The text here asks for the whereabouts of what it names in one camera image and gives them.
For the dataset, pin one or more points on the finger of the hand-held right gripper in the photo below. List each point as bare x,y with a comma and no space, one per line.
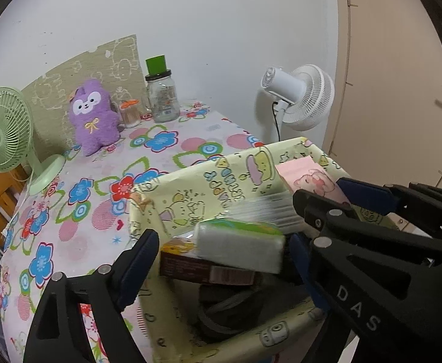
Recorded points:
312,208
361,191

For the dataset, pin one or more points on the yellow cartoon tissue packet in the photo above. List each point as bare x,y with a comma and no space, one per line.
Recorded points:
190,268

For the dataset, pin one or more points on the glass jar with green lid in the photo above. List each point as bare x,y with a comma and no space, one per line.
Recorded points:
162,102

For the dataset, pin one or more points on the green tissue packet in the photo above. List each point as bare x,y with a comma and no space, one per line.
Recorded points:
240,245

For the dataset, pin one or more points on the white standing fan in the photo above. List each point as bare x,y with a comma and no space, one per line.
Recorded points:
308,98

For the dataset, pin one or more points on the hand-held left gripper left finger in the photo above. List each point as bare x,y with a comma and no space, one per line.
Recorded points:
137,268

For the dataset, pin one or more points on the beige door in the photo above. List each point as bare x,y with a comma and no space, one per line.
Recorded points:
387,83

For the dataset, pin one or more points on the clear plastic pack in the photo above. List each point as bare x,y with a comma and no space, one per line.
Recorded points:
274,211

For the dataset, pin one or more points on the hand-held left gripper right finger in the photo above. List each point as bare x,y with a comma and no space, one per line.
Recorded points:
300,264

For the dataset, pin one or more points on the clear bag of grey socks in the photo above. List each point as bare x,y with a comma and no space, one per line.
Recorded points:
228,310

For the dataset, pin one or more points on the cotton swab jar orange lid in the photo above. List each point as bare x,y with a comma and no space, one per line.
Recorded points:
130,117

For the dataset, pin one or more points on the pink cartoon packet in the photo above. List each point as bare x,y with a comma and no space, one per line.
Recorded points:
308,177

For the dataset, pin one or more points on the purple plush toy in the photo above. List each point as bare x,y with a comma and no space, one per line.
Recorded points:
92,128

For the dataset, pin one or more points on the floral tablecloth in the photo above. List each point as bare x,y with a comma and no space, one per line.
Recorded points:
92,227

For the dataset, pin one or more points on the yellow patterned storage box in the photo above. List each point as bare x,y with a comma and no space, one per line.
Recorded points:
190,189

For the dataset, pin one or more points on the green patterned board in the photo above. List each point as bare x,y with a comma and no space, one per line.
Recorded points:
54,79

